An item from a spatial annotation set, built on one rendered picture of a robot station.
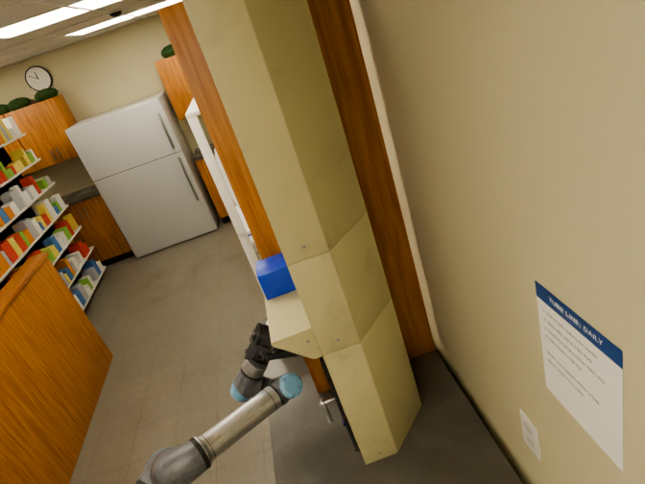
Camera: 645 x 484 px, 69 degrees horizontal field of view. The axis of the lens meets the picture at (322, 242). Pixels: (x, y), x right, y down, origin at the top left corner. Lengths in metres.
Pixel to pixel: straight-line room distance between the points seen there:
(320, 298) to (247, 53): 0.60
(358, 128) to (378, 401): 0.82
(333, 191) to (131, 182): 5.24
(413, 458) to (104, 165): 5.33
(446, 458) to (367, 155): 0.96
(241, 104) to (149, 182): 5.25
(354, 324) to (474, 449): 0.58
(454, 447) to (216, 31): 1.33
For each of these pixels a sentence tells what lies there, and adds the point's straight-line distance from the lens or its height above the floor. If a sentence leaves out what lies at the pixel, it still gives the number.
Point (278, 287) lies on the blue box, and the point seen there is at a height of 1.54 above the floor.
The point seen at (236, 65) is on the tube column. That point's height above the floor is 2.18.
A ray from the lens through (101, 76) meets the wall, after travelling 6.78.
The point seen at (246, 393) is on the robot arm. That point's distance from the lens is 1.63.
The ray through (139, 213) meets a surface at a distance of 6.39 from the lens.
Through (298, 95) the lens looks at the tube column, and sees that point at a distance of 1.08.
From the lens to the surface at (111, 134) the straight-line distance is 6.17.
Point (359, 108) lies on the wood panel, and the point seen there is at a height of 1.93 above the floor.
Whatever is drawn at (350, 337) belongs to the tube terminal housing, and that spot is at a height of 1.44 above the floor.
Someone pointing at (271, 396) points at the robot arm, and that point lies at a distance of 1.50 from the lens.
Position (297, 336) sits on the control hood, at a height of 1.50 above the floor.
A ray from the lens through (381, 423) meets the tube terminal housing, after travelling 1.54.
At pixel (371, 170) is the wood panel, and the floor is 1.73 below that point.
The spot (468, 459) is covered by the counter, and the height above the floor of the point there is 0.94.
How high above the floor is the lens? 2.25
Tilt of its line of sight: 27 degrees down
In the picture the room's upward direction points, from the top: 19 degrees counter-clockwise
